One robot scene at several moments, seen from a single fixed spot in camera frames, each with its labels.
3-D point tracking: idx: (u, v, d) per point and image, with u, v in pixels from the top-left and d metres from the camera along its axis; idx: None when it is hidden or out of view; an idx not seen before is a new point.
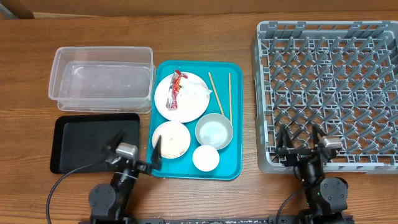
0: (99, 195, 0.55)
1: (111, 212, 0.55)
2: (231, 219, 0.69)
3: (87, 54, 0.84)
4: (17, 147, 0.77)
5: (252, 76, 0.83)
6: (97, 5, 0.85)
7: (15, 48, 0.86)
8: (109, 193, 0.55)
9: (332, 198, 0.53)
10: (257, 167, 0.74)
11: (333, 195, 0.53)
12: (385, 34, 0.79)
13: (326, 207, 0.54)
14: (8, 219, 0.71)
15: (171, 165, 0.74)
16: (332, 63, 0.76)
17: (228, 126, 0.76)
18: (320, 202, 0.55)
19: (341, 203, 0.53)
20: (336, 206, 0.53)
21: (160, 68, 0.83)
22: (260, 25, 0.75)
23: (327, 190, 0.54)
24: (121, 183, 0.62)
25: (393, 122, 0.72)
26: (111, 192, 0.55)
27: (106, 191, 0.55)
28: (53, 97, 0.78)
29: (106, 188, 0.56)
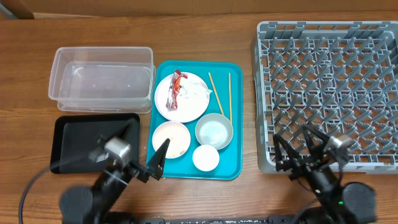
0: (73, 199, 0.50)
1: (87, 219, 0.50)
2: (231, 219, 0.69)
3: (87, 54, 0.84)
4: (17, 147, 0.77)
5: (252, 76, 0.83)
6: (97, 5, 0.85)
7: (16, 48, 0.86)
8: (84, 196, 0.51)
9: (358, 209, 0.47)
10: (256, 168, 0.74)
11: (359, 205, 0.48)
12: (385, 35, 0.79)
13: (351, 221, 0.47)
14: (8, 219, 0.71)
15: (171, 166, 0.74)
16: (331, 63, 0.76)
17: (228, 125, 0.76)
18: (345, 214, 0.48)
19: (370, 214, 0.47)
20: (364, 217, 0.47)
21: (160, 68, 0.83)
22: (260, 25, 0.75)
23: (352, 199, 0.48)
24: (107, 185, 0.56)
25: (393, 122, 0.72)
26: (86, 196, 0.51)
27: (81, 194, 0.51)
28: (53, 96, 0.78)
29: (79, 191, 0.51)
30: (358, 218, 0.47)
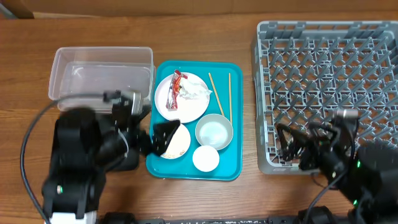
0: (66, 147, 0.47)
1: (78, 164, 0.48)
2: (231, 220, 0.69)
3: (87, 54, 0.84)
4: (18, 147, 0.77)
5: (252, 76, 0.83)
6: (97, 5, 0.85)
7: (15, 48, 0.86)
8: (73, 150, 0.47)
9: (380, 165, 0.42)
10: (256, 168, 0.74)
11: (377, 158, 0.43)
12: (385, 35, 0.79)
13: (372, 183, 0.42)
14: (9, 220, 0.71)
15: (171, 166, 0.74)
16: (331, 63, 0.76)
17: (228, 126, 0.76)
18: (367, 180, 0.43)
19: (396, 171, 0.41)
20: (388, 173, 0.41)
21: (160, 68, 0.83)
22: (260, 25, 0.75)
23: (370, 157, 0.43)
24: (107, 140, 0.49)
25: (393, 123, 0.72)
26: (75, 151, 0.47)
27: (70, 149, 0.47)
28: (54, 97, 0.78)
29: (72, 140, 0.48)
30: (383, 177, 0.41)
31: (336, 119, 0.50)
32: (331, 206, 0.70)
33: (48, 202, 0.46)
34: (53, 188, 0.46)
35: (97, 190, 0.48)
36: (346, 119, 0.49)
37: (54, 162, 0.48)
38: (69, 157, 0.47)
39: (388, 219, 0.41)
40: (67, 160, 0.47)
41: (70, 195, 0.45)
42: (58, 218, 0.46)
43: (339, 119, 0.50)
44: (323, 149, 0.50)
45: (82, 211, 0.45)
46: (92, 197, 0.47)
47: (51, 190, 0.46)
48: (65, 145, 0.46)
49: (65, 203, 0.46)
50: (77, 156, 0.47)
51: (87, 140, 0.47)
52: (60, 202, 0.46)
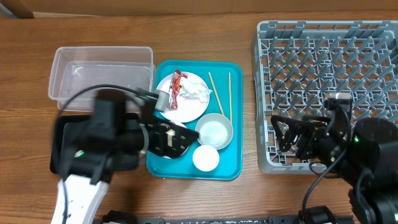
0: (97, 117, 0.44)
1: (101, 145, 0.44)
2: (231, 219, 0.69)
3: (87, 54, 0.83)
4: (17, 147, 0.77)
5: (252, 76, 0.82)
6: (97, 5, 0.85)
7: (15, 48, 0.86)
8: (101, 124, 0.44)
9: (377, 137, 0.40)
10: (257, 167, 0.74)
11: (374, 132, 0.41)
12: (385, 34, 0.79)
13: (372, 157, 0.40)
14: (8, 219, 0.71)
15: (171, 165, 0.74)
16: (332, 63, 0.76)
17: (228, 126, 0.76)
18: (365, 154, 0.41)
19: (395, 143, 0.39)
20: (387, 144, 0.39)
21: (160, 67, 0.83)
22: (260, 25, 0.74)
23: (367, 129, 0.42)
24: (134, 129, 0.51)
25: (393, 122, 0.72)
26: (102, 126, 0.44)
27: (98, 124, 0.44)
28: (53, 96, 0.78)
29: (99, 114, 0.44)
30: (382, 148, 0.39)
31: (328, 103, 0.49)
32: (331, 206, 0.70)
33: (67, 163, 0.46)
34: (74, 152, 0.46)
35: (115, 165, 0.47)
36: (339, 101, 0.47)
37: (78, 129, 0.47)
38: (96, 128, 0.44)
39: (392, 198, 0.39)
40: (92, 130, 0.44)
41: (90, 160, 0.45)
42: (73, 180, 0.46)
43: (332, 102, 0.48)
44: (316, 134, 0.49)
45: (96, 178, 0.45)
46: (109, 168, 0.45)
47: (71, 153, 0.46)
48: (96, 114, 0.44)
49: (82, 168, 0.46)
50: (102, 129, 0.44)
51: (117, 117, 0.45)
52: (78, 167, 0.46)
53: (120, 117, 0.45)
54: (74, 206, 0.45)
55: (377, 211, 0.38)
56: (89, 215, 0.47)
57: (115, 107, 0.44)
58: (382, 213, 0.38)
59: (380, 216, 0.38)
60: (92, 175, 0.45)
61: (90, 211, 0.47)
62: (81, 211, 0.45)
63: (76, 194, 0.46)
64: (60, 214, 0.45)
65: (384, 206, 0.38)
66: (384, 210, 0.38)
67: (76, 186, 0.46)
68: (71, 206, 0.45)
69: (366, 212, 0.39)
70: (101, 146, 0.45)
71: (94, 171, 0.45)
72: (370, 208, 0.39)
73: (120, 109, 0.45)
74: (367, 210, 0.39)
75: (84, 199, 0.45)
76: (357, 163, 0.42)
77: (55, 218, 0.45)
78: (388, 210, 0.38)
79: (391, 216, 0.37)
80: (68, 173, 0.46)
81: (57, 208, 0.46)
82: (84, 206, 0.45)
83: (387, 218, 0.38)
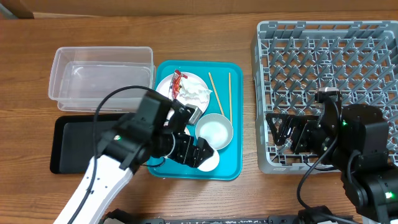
0: (142, 109, 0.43)
1: (136, 133, 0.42)
2: (231, 219, 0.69)
3: (87, 54, 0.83)
4: (17, 147, 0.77)
5: (252, 76, 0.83)
6: (97, 5, 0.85)
7: (15, 48, 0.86)
8: (143, 117, 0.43)
9: (363, 119, 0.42)
10: (257, 168, 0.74)
11: (360, 114, 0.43)
12: (385, 34, 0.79)
13: (360, 139, 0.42)
14: (9, 219, 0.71)
15: (171, 166, 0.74)
16: (332, 63, 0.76)
17: (228, 126, 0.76)
18: (354, 137, 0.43)
19: (380, 123, 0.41)
20: (373, 125, 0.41)
21: (160, 68, 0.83)
22: (260, 25, 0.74)
23: (354, 112, 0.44)
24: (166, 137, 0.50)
25: (393, 122, 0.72)
26: (144, 121, 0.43)
27: (140, 117, 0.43)
28: (53, 97, 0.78)
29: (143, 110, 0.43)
30: (367, 129, 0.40)
31: (318, 97, 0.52)
32: (331, 206, 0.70)
33: (101, 144, 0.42)
34: (111, 135, 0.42)
35: (146, 158, 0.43)
36: (328, 94, 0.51)
37: (122, 118, 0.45)
38: (137, 121, 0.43)
39: (382, 178, 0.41)
40: (134, 122, 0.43)
41: (125, 146, 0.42)
42: (106, 160, 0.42)
43: (321, 95, 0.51)
44: (308, 126, 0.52)
45: (127, 163, 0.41)
46: (140, 160, 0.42)
47: (109, 135, 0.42)
48: (142, 107, 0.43)
49: (115, 154, 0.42)
50: (146, 123, 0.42)
51: (161, 115, 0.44)
52: (111, 150, 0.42)
53: (162, 117, 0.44)
54: (99, 186, 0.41)
55: (368, 191, 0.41)
56: (110, 196, 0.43)
57: (163, 107, 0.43)
58: (373, 193, 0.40)
59: (372, 196, 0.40)
60: (124, 162, 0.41)
61: (112, 193, 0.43)
62: (105, 191, 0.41)
63: (105, 172, 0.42)
64: (84, 189, 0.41)
65: (375, 186, 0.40)
66: (375, 190, 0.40)
67: (106, 165, 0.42)
68: (96, 183, 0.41)
69: (358, 193, 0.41)
70: (138, 135, 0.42)
71: (127, 157, 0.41)
72: (362, 188, 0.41)
73: (165, 111, 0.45)
74: (359, 190, 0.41)
75: (112, 179, 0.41)
76: (347, 148, 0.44)
77: (77, 192, 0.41)
78: (379, 190, 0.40)
79: (382, 195, 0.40)
80: (101, 153, 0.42)
81: (82, 182, 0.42)
82: (108, 187, 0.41)
83: (377, 196, 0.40)
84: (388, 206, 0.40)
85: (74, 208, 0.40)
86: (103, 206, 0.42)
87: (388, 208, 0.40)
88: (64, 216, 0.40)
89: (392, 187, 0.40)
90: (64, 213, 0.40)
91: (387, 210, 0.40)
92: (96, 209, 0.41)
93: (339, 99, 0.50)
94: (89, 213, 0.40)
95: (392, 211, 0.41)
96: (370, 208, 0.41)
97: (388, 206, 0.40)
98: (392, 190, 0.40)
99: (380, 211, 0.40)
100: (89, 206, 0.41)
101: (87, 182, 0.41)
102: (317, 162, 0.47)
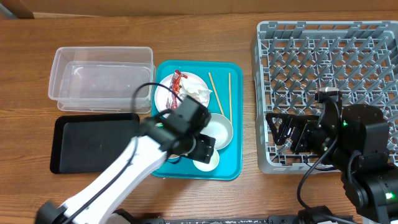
0: (181, 107, 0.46)
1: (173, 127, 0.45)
2: (231, 219, 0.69)
3: (87, 54, 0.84)
4: (17, 147, 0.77)
5: (252, 76, 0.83)
6: (97, 5, 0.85)
7: (15, 48, 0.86)
8: (181, 115, 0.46)
9: (363, 119, 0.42)
10: (257, 168, 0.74)
11: (362, 114, 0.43)
12: (385, 34, 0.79)
13: (360, 139, 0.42)
14: (9, 219, 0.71)
15: (171, 165, 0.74)
16: (332, 63, 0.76)
17: (228, 126, 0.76)
18: (355, 137, 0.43)
19: (380, 124, 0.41)
20: (374, 126, 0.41)
21: (160, 68, 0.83)
22: (260, 25, 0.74)
23: (354, 113, 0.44)
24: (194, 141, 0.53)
25: (393, 122, 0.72)
26: (181, 117, 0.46)
27: (179, 114, 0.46)
28: (53, 96, 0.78)
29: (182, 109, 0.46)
30: (368, 129, 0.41)
31: (319, 97, 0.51)
32: (331, 206, 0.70)
33: (144, 126, 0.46)
34: (154, 121, 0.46)
35: (178, 150, 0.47)
36: (329, 94, 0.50)
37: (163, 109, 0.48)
38: (175, 117, 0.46)
39: (382, 178, 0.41)
40: (173, 117, 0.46)
41: (163, 134, 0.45)
42: (145, 141, 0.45)
43: (321, 96, 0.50)
44: (308, 125, 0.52)
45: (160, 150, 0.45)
46: (173, 150, 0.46)
47: (152, 121, 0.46)
48: (182, 106, 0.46)
49: (154, 139, 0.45)
50: (183, 121, 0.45)
51: (198, 117, 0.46)
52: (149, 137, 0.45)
53: (198, 121, 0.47)
54: (136, 162, 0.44)
55: (369, 191, 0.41)
56: (142, 175, 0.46)
57: (200, 109, 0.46)
58: (374, 193, 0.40)
59: (372, 196, 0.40)
60: (161, 147, 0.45)
61: (145, 172, 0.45)
62: (140, 167, 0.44)
63: (144, 150, 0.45)
64: (124, 162, 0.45)
65: (375, 187, 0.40)
66: (375, 190, 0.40)
67: (146, 144, 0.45)
68: (135, 158, 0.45)
69: (358, 193, 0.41)
70: (175, 129, 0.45)
71: (164, 144, 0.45)
72: (362, 188, 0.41)
73: (202, 114, 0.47)
74: (359, 190, 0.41)
75: (148, 158, 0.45)
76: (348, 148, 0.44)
77: (117, 162, 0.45)
78: (379, 191, 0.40)
79: (382, 196, 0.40)
80: (143, 134, 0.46)
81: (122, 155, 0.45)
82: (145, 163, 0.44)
83: (377, 197, 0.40)
84: (388, 206, 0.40)
85: (111, 175, 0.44)
86: (135, 183, 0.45)
87: (388, 208, 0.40)
88: (101, 183, 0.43)
89: (392, 188, 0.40)
90: (102, 178, 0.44)
91: (387, 211, 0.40)
92: (129, 182, 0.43)
93: (339, 99, 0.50)
94: (122, 184, 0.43)
95: (392, 213, 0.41)
96: (370, 208, 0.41)
97: (388, 207, 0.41)
98: (392, 190, 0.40)
99: (380, 211, 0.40)
100: (124, 177, 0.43)
101: (127, 155, 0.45)
102: (318, 161, 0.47)
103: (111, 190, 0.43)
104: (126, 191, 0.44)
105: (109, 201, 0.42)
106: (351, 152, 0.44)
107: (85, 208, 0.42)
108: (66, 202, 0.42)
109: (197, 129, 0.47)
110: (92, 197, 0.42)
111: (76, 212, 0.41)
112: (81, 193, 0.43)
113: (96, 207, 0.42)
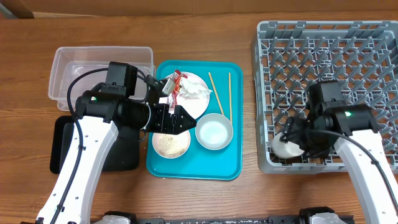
0: (110, 75, 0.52)
1: (108, 94, 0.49)
2: (231, 219, 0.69)
3: (87, 54, 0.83)
4: (17, 147, 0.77)
5: (251, 76, 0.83)
6: (96, 5, 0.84)
7: (15, 48, 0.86)
8: (114, 86, 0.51)
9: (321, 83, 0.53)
10: (257, 167, 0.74)
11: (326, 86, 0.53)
12: (385, 34, 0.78)
13: (319, 93, 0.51)
14: (8, 219, 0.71)
15: (171, 166, 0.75)
16: (331, 63, 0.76)
17: (228, 126, 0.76)
18: (316, 96, 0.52)
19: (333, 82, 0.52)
20: (328, 85, 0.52)
21: (160, 68, 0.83)
22: (260, 25, 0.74)
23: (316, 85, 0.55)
24: (140, 109, 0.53)
25: (393, 122, 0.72)
26: (115, 86, 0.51)
27: (111, 85, 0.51)
28: (53, 96, 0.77)
29: (110, 81, 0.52)
30: (323, 86, 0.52)
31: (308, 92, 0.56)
32: (331, 206, 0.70)
33: (80, 107, 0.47)
34: (87, 99, 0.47)
35: (126, 114, 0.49)
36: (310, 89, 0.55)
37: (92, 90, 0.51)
38: (109, 88, 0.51)
39: (344, 108, 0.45)
40: (105, 89, 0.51)
41: (101, 106, 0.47)
42: (89, 121, 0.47)
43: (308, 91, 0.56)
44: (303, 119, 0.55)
45: (109, 114, 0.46)
46: (120, 115, 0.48)
47: (84, 99, 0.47)
48: (111, 73, 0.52)
49: (94, 114, 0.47)
50: (118, 86, 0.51)
51: (130, 78, 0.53)
52: (92, 109, 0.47)
53: (131, 80, 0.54)
54: (89, 142, 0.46)
55: (334, 118, 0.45)
56: (102, 152, 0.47)
57: (128, 70, 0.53)
58: (337, 117, 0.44)
59: (336, 120, 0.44)
60: (105, 117, 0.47)
61: (103, 148, 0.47)
62: (95, 145, 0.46)
63: (91, 129, 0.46)
64: (76, 149, 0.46)
65: (338, 112, 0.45)
66: (338, 114, 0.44)
67: (89, 122, 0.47)
68: (86, 141, 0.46)
69: (325, 121, 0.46)
70: (112, 94, 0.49)
71: (106, 113, 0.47)
72: (329, 117, 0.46)
73: (132, 74, 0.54)
74: (327, 119, 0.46)
75: (101, 133, 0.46)
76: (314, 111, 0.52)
77: (70, 152, 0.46)
78: (339, 113, 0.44)
79: (344, 119, 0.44)
80: (81, 115, 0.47)
81: (73, 143, 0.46)
82: (97, 141, 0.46)
83: (342, 121, 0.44)
84: (352, 124, 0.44)
85: (71, 165, 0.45)
86: (97, 162, 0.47)
87: (351, 125, 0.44)
88: (64, 179, 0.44)
89: (352, 110, 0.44)
90: (64, 172, 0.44)
91: (349, 126, 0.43)
92: (91, 164, 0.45)
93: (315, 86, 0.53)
94: (85, 170, 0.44)
95: (356, 129, 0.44)
96: (337, 130, 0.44)
97: (349, 124, 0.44)
98: (351, 111, 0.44)
99: (342, 126, 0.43)
100: (83, 163, 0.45)
101: (77, 142, 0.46)
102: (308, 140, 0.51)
103: (78, 180, 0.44)
104: (93, 175, 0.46)
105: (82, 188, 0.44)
106: (318, 107, 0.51)
107: (61, 211, 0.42)
108: (40, 215, 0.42)
109: (130, 90, 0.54)
110: (62, 196, 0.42)
111: (54, 216, 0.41)
112: (50, 199, 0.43)
113: (71, 203, 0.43)
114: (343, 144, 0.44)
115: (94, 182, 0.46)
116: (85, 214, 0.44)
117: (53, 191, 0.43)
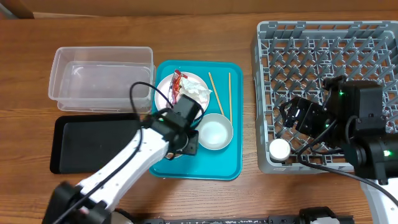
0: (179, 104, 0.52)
1: (170, 122, 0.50)
2: (231, 219, 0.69)
3: (87, 54, 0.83)
4: (17, 147, 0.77)
5: (252, 76, 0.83)
6: (96, 5, 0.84)
7: (15, 48, 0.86)
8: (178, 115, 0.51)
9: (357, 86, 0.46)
10: (257, 168, 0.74)
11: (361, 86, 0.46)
12: (385, 34, 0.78)
13: (356, 102, 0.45)
14: (8, 219, 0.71)
15: (171, 166, 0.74)
16: (332, 63, 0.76)
17: (228, 126, 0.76)
18: (349, 102, 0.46)
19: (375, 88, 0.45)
20: (366, 93, 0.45)
21: (160, 68, 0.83)
22: (260, 25, 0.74)
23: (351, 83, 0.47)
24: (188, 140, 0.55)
25: (393, 123, 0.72)
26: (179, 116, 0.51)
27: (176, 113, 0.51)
28: (53, 97, 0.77)
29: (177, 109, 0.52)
30: (361, 92, 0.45)
31: (327, 82, 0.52)
32: (331, 206, 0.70)
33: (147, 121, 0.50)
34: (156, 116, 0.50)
35: (178, 142, 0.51)
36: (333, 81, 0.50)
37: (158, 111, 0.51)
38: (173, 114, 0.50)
39: (384, 141, 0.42)
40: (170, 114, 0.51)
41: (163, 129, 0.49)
42: (150, 134, 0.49)
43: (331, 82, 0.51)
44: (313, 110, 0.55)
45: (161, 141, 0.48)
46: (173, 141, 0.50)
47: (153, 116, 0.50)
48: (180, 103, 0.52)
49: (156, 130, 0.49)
50: (181, 116, 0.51)
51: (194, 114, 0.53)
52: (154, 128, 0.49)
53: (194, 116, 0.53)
54: (145, 149, 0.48)
55: (367, 150, 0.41)
56: (150, 162, 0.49)
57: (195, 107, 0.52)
58: (372, 150, 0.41)
59: (370, 154, 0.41)
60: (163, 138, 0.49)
61: (154, 157, 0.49)
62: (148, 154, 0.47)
63: (152, 140, 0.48)
64: (132, 147, 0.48)
65: (375, 147, 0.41)
66: (375, 149, 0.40)
67: (150, 135, 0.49)
68: (143, 146, 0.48)
69: (357, 152, 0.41)
70: (175, 123, 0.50)
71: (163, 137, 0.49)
72: (361, 148, 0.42)
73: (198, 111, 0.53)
74: (358, 150, 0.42)
75: (158, 145, 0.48)
76: (344, 117, 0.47)
77: (125, 149, 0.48)
78: (378, 149, 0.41)
79: (380, 155, 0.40)
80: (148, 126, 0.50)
81: (130, 142, 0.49)
82: (152, 150, 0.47)
83: (377, 157, 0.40)
84: (388, 165, 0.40)
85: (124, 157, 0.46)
86: (144, 167, 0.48)
87: (387, 166, 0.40)
88: (113, 165, 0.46)
89: (390, 147, 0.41)
90: (117, 159, 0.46)
91: (385, 168, 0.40)
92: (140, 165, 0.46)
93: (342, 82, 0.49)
94: (133, 167, 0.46)
95: (391, 172, 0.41)
96: (369, 167, 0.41)
97: (385, 165, 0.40)
98: (390, 148, 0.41)
99: (377, 168, 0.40)
100: (132, 162, 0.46)
101: (135, 144, 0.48)
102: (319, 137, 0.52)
103: (124, 171, 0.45)
104: (137, 174, 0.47)
105: (124, 178, 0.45)
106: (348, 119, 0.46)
107: (99, 188, 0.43)
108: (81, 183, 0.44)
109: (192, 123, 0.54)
110: (106, 176, 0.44)
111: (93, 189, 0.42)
112: (94, 175, 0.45)
113: (111, 186, 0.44)
114: (374, 191, 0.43)
115: (135, 178, 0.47)
116: (114, 203, 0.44)
117: (100, 170, 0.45)
